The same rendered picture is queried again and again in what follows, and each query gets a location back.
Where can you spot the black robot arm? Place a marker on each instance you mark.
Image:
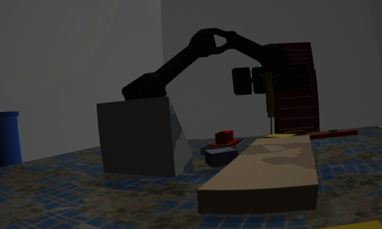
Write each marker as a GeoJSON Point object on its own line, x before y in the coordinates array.
{"type": "Point", "coordinates": [202, 44]}

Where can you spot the tan floor panel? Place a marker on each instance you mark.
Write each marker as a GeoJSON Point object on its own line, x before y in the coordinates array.
{"type": "Point", "coordinates": [273, 175]}

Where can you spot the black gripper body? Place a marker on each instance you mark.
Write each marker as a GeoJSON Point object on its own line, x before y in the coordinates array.
{"type": "Point", "coordinates": [242, 80]}

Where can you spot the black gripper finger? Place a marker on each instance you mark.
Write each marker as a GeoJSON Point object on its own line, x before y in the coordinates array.
{"type": "Point", "coordinates": [258, 80]}
{"type": "Point", "coordinates": [281, 79]}

